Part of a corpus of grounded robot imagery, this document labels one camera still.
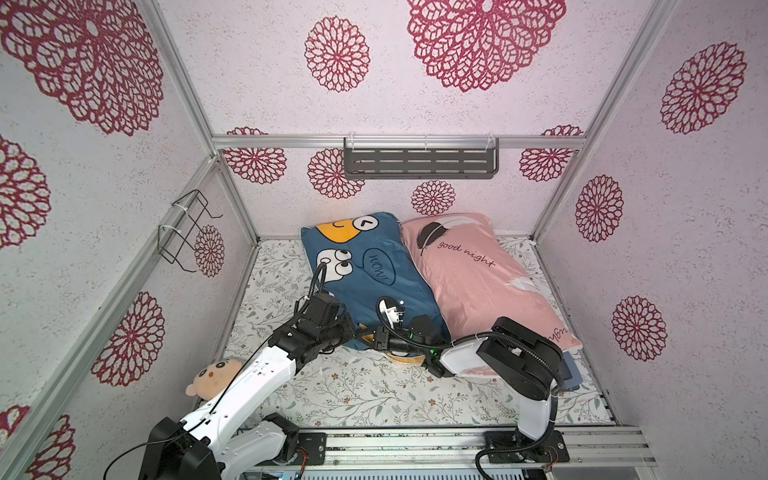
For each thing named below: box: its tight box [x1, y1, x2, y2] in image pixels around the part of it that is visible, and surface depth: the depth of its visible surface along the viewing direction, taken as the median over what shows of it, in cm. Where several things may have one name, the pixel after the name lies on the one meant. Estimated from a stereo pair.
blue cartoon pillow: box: [301, 212, 450, 349], surface depth 105 cm
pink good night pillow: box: [402, 213, 582, 351], surface depth 93 cm
